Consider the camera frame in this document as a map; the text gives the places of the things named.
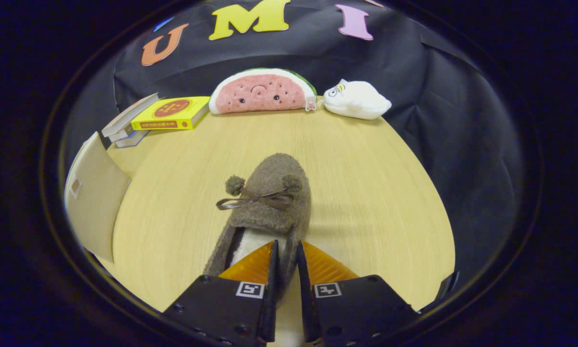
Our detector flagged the black backdrop cloth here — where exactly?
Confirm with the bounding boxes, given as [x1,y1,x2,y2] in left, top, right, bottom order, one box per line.
[62,0,525,294]

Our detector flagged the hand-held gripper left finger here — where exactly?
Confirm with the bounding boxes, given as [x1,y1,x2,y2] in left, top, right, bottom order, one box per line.
[162,240,280,347]

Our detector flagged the beige cover book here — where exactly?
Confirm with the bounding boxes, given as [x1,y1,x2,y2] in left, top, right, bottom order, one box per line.
[102,93,159,138]

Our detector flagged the brown fuzzy slipper shoe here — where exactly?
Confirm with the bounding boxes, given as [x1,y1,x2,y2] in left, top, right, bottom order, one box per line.
[203,153,312,300]

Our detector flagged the beige storage box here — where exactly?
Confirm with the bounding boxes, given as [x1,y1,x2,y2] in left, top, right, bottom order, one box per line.
[65,131,131,263]

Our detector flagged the white plush toy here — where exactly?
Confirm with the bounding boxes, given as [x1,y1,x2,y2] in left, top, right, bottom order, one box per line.
[323,79,392,120]

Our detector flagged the watermelon slice plush toy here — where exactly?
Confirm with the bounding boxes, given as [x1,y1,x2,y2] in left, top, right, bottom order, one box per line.
[209,68,318,115]

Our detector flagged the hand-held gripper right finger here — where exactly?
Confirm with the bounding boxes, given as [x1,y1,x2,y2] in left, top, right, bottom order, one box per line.
[296,241,420,347]

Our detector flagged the yellow book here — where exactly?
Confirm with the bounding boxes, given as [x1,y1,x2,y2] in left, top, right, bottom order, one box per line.
[131,96,211,131]

